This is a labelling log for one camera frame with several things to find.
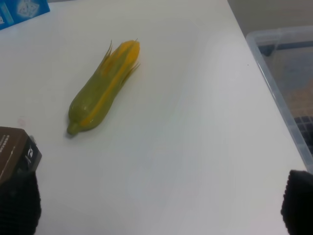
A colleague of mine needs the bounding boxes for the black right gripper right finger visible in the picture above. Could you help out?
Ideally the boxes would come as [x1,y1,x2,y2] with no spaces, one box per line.
[281,170,313,235]

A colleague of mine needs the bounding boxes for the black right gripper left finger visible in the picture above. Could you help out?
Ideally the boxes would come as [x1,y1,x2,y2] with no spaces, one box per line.
[0,171,42,235]

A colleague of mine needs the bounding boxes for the brown black carton box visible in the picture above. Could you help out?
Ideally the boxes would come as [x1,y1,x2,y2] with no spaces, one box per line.
[0,127,42,184]

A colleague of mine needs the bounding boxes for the green yellow toy corn cob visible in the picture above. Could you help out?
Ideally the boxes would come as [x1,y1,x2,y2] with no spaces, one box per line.
[67,40,140,136]

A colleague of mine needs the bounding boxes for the clear plastic storage bin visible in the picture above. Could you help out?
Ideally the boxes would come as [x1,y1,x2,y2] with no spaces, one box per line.
[246,26,313,172]

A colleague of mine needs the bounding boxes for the blue printed box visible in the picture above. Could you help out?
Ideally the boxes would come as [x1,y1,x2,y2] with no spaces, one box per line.
[0,0,50,30]

